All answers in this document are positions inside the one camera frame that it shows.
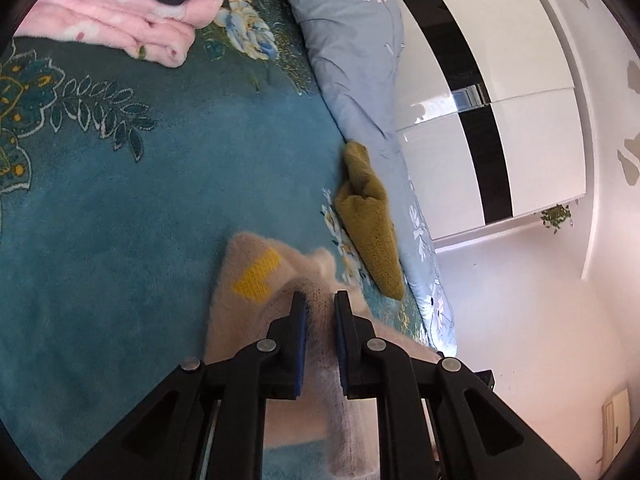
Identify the cream wall heater unit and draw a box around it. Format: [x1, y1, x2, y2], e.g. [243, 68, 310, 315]
[601, 386, 632, 467]

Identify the white wardrobe black stripe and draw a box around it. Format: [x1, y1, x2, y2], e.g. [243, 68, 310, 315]
[392, 0, 589, 242]

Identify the brown wall sticker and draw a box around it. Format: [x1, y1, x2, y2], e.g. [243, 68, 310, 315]
[616, 134, 640, 187]

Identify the olive green knit sweater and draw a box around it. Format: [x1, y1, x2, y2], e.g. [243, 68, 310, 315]
[333, 141, 405, 300]

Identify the pink fleece garment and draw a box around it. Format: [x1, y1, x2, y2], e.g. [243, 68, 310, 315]
[12, 0, 236, 69]

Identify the green plant wall decal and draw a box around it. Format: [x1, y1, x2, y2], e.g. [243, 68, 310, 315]
[539, 203, 574, 234]

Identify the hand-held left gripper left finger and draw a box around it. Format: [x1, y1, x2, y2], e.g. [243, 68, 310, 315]
[62, 291, 308, 480]

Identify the teal floral plush blanket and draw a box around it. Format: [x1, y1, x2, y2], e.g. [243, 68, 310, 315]
[0, 0, 433, 480]

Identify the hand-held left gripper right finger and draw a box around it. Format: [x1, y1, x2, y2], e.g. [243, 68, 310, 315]
[333, 289, 582, 480]

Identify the beige fuzzy sweater yellow pattern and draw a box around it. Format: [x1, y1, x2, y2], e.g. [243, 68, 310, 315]
[202, 231, 444, 479]

